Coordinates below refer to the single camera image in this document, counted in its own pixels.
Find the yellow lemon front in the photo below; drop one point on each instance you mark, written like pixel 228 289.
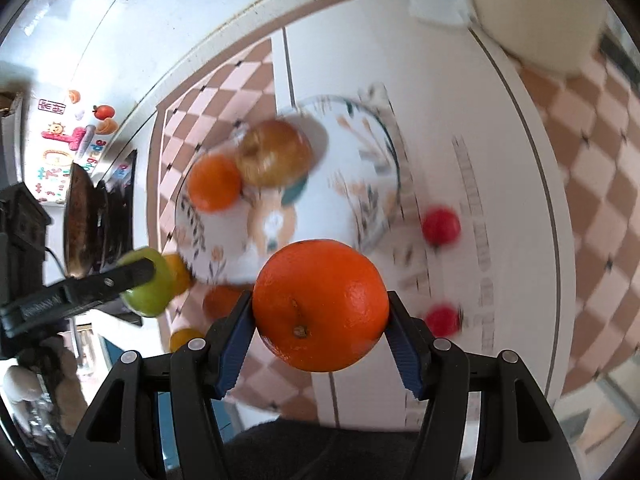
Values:
pixel 182 276

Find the brown russet apple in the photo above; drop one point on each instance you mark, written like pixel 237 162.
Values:
pixel 273 154

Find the yellow lemon back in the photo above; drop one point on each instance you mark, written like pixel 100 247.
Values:
pixel 183 336

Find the orange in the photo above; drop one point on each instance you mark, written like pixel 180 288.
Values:
pixel 214 183
pixel 319 305

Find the floral oval ceramic plate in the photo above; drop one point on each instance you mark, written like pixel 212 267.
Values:
pixel 351 195

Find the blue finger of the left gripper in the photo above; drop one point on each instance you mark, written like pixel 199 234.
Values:
pixel 122 278

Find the white crumpled tissue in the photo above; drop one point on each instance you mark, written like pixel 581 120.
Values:
pixel 447 13

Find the checkered table mat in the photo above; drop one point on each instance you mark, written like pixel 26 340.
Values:
pixel 537 168

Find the small red fruit back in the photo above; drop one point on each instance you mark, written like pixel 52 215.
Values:
pixel 441 226

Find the colourful wall sticker decoration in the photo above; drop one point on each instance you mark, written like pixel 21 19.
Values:
pixel 63 127

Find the dark red-orange fruit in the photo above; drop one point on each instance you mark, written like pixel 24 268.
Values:
pixel 220 300

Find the green apple front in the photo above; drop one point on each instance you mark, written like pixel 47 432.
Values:
pixel 152 298

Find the yellow lemon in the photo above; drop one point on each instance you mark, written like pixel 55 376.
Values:
pixel 183 336
pixel 182 276

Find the small red fruit front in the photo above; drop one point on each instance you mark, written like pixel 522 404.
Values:
pixel 444 320

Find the cream utensil holder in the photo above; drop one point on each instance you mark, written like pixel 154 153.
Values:
pixel 556 35

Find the black induction cooktop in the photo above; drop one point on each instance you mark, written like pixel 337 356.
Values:
pixel 120 193

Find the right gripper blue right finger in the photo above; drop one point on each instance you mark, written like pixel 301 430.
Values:
pixel 410 346

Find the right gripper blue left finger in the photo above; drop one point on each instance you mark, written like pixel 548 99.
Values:
pixel 236 334

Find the small red fruit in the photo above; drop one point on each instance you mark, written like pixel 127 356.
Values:
pixel 441 226
pixel 444 320

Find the black frying pan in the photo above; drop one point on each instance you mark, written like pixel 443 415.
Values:
pixel 84 224

